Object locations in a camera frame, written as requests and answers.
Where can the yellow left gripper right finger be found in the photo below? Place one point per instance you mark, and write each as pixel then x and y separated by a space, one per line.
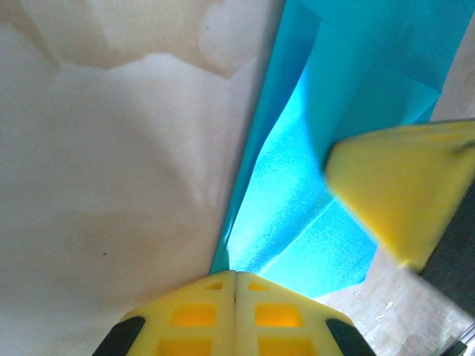
pixel 245 322

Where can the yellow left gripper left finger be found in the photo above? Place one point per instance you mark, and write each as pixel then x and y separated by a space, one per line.
pixel 222 319

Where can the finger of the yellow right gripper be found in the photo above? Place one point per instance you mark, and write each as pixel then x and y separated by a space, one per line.
pixel 393 185

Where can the aluminium side frame rail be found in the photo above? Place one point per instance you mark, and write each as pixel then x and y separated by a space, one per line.
pixel 465 343

